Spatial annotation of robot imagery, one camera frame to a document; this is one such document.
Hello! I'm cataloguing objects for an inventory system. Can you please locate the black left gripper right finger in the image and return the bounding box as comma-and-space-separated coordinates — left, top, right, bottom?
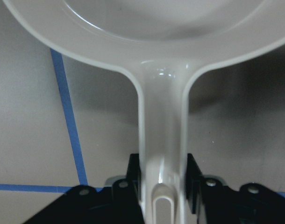
185, 154, 285, 224

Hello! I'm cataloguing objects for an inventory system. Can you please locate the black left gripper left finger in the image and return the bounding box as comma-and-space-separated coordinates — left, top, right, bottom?
26, 154, 144, 224

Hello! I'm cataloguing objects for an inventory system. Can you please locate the beige plastic dustpan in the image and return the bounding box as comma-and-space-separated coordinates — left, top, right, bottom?
5, 0, 285, 224

